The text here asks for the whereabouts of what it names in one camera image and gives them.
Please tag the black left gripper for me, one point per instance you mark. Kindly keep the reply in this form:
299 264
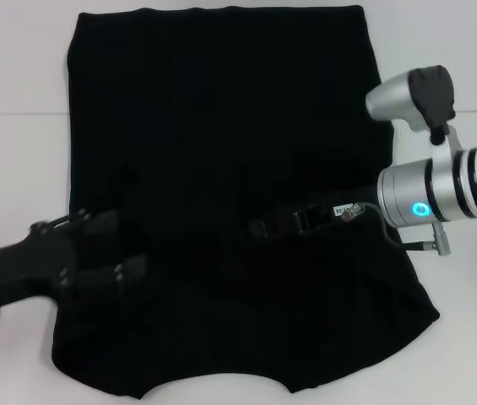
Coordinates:
23 270

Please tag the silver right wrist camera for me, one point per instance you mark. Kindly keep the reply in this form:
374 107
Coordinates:
390 101

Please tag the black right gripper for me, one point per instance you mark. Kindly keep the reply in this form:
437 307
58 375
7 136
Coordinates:
318 221

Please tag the black t-shirt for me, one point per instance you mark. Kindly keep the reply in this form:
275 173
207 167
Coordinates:
221 105

